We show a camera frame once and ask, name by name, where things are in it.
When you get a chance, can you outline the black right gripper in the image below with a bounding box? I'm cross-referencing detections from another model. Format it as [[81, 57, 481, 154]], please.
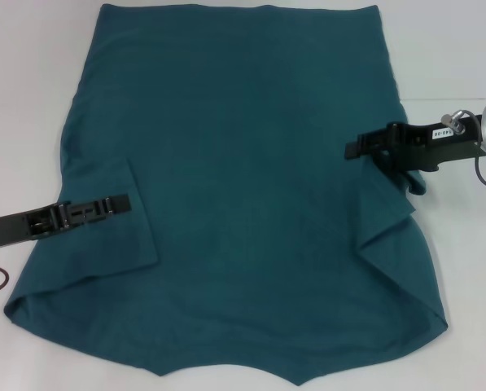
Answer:
[[344, 116, 483, 192]]

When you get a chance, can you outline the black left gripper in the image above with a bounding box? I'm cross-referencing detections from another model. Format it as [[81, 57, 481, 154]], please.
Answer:
[[0, 194, 132, 253]]

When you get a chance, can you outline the teal blue shirt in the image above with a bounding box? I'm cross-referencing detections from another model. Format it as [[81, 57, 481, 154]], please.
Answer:
[[2, 3, 449, 386]]

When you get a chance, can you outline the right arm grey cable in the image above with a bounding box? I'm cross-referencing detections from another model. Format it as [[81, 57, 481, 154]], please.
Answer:
[[440, 108, 486, 191]]

